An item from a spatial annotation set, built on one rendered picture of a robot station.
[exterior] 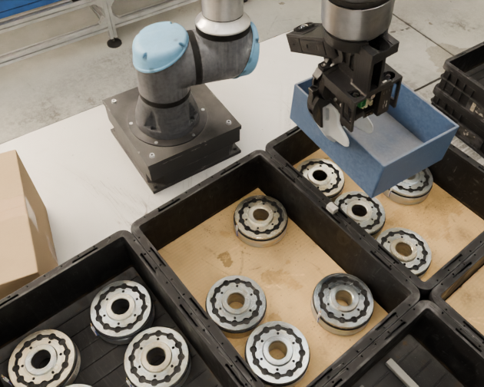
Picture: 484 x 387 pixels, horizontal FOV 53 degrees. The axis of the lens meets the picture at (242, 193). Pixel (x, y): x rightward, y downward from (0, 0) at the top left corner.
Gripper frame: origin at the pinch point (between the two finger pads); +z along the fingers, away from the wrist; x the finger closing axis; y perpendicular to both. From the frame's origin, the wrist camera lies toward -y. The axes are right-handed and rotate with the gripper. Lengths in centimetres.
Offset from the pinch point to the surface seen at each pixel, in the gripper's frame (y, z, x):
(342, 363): 24.2, 16.9, -15.9
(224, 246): -6.5, 26.5, -19.1
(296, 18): -164, 128, 105
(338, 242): 6.2, 22.8, -2.4
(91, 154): -54, 38, -32
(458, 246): 16.3, 31.6, 18.9
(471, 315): 27.4, 30.4, 10.4
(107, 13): -192, 95, 8
